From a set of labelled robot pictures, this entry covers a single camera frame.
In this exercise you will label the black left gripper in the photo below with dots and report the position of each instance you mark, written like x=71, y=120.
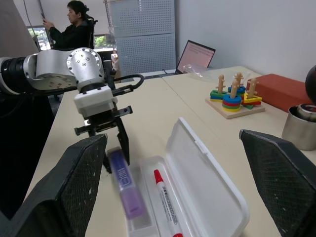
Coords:
x=103, y=121

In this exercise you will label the wooden colourful stacking toy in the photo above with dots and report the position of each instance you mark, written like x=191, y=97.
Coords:
x=243, y=111

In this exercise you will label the translucent white pencil case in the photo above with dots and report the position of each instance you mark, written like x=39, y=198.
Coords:
x=205, y=192

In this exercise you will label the blue toy block stack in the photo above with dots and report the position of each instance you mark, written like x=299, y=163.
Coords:
x=240, y=89

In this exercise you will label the open laptop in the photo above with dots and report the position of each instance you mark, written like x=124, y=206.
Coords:
x=195, y=56

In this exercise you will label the dark round object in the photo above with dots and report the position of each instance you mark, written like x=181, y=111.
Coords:
x=311, y=84

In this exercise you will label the seated person in black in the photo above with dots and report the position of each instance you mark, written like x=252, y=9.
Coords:
x=71, y=34

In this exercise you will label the square coloured block stack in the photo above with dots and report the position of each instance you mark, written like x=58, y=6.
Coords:
x=217, y=95

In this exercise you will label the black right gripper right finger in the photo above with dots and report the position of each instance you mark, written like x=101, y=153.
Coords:
x=288, y=182

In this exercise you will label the dark smartphone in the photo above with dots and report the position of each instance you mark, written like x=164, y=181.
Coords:
x=43, y=16

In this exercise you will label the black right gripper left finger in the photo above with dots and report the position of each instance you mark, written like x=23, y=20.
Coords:
x=56, y=197

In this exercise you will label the stainless steel cup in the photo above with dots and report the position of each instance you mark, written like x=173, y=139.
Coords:
x=298, y=130

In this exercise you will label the purple marker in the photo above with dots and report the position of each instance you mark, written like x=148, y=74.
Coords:
x=126, y=187

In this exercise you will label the triangular coloured block stack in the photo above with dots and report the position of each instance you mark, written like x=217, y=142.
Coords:
x=253, y=100

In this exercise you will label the black office chair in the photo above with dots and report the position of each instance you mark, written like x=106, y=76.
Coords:
x=92, y=34

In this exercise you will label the clear plastic bag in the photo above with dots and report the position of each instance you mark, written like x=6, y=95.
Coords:
x=197, y=70

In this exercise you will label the grey perforated panel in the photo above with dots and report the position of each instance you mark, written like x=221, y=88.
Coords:
x=145, y=49

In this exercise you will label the metal can in cup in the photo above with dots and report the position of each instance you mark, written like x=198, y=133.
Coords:
x=307, y=109

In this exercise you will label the red-orange box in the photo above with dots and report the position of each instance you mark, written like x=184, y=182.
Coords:
x=281, y=91

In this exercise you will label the red marker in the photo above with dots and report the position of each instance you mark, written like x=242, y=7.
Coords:
x=168, y=205

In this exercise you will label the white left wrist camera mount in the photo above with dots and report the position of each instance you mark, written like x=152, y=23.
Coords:
x=95, y=101

